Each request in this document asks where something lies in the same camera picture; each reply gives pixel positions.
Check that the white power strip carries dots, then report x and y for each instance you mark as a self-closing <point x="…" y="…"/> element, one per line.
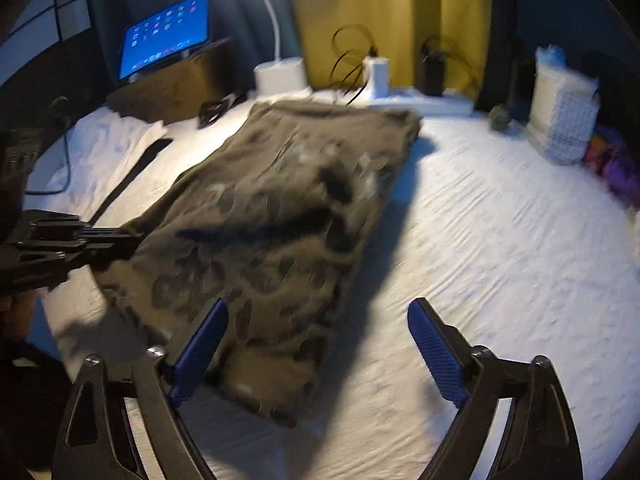
<point x="440" y="102"/>

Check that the person's left hand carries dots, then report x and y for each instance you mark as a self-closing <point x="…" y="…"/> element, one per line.
<point x="17" y="312"/>

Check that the brown cardboard box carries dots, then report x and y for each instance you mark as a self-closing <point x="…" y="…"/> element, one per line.
<point x="170" y="90"/>

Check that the tablet with blue screen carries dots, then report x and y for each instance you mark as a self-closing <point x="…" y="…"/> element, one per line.
<point x="162" y="35"/>

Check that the white gooseneck desk lamp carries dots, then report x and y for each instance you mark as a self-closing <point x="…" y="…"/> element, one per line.
<point x="280" y="77"/>

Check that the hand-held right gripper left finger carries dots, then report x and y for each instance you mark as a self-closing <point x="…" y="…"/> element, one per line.
<point x="197" y="355"/>

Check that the small green mossy lump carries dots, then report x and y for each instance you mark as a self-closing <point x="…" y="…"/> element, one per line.
<point x="499" y="119"/>

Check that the white plastic basket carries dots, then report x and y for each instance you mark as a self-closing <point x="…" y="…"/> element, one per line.
<point x="565" y="120"/>

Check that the white cloth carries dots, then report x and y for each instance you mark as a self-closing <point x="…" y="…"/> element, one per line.
<point x="115" y="135"/>

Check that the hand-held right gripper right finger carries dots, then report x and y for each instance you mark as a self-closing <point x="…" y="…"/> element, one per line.
<point x="437" y="355"/>

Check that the yellow curtain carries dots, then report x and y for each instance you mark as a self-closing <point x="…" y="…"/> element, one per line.
<point x="400" y="10"/>

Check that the olive green t-shirt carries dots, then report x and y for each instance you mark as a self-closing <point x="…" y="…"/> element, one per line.
<point x="280" y="200"/>

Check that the pack of face masks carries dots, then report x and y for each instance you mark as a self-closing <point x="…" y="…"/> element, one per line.
<point x="550" y="60"/>

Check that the white charger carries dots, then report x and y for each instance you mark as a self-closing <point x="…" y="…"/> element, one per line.
<point x="377" y="77"/>

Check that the black charger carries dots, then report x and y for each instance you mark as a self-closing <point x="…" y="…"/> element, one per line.
<point x="432" y="75"/>

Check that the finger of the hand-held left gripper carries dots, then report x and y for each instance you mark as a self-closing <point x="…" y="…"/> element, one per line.
<point x="55" y="262"/>
<point x="60" y="227"/>

